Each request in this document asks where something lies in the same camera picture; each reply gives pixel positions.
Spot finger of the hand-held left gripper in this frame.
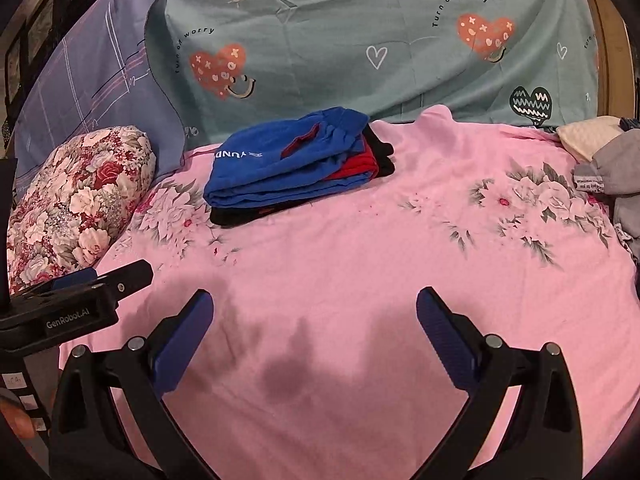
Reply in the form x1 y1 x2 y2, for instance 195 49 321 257
10 267 98 297
97 260 154 306

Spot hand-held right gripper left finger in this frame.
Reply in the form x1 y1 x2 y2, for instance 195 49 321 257
48 289 221 480

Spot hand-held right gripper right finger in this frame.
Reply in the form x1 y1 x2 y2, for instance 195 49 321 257
416 286 586 480

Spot blue and red pants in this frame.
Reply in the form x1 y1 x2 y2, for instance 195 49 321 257
203 106 378 209

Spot black folded pants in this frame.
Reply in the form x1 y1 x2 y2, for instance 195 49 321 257
210 124 396 228

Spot person's left hand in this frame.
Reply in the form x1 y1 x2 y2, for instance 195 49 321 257
0 395 36 441

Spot red floral pillow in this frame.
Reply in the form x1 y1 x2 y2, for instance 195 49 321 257
7 126 158 296

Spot pink floral blanket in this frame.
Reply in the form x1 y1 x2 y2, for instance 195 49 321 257
57 105 640 480

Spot blue plaid pillow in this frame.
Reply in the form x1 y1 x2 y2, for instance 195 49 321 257
12 0 190 181

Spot grey garment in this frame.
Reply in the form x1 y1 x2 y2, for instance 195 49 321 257
572 130 640 263

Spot cream textured cushion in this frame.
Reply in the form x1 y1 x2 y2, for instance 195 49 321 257
556 116 626 163

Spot teal heart print quilt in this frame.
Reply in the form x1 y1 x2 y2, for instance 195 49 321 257
145 0 601 146

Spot dark framed wall panel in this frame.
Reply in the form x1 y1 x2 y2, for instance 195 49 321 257
0 0 58 121

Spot wooden bed frame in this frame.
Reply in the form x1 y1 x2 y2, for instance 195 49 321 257
584 0 640 121

